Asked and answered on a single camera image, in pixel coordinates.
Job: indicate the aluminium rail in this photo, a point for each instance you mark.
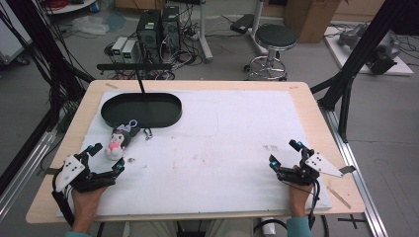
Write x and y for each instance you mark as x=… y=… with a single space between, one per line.
x=23 y=171
x=359 y=184

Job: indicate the white power supply unit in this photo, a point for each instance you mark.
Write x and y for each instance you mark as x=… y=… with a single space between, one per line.
x=129 y=51
x=118 y=47

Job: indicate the person's right hand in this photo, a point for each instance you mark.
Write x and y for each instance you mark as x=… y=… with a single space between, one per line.
x=298 y=197

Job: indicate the white cylinder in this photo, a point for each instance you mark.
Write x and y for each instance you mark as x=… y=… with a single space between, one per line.
x=268 y=227

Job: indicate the black foot pedal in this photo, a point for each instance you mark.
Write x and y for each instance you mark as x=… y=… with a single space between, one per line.
x=242 y=23

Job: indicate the grey machine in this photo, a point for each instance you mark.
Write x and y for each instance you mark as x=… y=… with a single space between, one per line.
x=383 y=54

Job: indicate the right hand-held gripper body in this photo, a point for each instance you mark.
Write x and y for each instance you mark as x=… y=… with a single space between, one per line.
x=316 y=167

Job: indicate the cardboard box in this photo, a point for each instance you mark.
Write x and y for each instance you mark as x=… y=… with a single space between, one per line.
x=311 y=19

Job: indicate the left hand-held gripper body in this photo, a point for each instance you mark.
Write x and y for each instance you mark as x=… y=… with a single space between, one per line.
x=69 y=168

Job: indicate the black metal frame post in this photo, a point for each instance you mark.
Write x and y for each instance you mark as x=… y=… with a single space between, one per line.
x=359 y=49
x=49 y=49

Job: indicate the white foam mat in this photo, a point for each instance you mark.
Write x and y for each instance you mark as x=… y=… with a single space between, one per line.
x=210 y=148

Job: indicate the large black computer tower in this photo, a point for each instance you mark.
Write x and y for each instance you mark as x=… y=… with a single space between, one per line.
x=149 y=33

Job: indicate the small metal clasp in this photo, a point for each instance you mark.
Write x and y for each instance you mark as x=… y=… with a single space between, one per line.
x=148 y=133

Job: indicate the small black computer tower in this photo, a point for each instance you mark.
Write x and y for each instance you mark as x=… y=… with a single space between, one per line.
x=170 y=28

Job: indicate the black round stool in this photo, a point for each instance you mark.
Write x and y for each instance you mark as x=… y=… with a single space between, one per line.
x=276 y=37

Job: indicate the white desk leg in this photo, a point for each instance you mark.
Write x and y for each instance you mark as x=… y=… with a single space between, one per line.
x=257 y=26
x=205 y=33

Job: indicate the white floor board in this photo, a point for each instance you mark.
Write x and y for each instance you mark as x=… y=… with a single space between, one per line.
x=339 y=56

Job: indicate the black bar stand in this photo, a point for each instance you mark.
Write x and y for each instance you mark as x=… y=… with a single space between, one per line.
x=134 y=66

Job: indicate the black oval tray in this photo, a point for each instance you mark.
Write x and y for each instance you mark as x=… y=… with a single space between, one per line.
x=141 y=111

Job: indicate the person's left hand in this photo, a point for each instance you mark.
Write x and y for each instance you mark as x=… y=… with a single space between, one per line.
x=86 y=205

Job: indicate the thin wooden stick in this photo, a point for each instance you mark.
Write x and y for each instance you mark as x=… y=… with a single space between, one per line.
x=339 y=198

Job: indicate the white plastic bag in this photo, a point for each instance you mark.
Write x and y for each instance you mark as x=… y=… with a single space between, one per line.
x=89 y=25

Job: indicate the wooden table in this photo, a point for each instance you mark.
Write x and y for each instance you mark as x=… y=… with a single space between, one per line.
x=322 y=125

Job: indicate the small dark scrap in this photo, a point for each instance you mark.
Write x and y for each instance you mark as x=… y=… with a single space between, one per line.
x=131 y=160

